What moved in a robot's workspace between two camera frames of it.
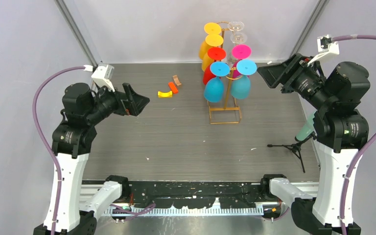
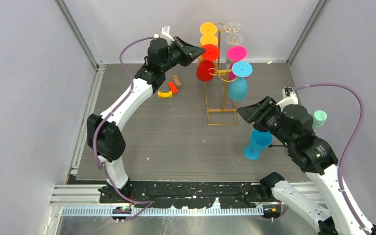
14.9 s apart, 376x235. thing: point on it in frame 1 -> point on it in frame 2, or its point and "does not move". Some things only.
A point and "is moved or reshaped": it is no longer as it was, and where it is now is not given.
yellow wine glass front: (212, 40) is moved or reshaped
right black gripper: (288, 72) -> (252, 114)
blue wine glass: (214, 88) -> (259, 141)
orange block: (173, 87) does not move
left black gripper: (132, 106) -> (194, 52)
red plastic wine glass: (216, 53) is moved or reshaped
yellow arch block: (168, 94) does not move
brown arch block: (176, 80) does not move
